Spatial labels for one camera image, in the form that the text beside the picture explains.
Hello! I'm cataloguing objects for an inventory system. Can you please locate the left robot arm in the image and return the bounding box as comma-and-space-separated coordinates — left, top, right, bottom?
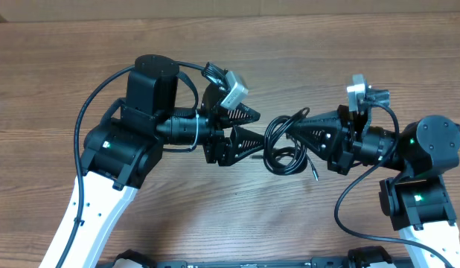
41, 54, 263, 267

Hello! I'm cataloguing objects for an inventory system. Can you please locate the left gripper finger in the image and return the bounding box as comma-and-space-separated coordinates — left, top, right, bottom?
229, 126, 264, 164
219, 103, 261, 129

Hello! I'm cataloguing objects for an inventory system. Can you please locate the black cable bundle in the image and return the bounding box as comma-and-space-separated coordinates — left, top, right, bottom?
250, 106, 320, 182

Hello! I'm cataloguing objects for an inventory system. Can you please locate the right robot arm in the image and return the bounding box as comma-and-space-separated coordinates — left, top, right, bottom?
289, 104, 460, 267

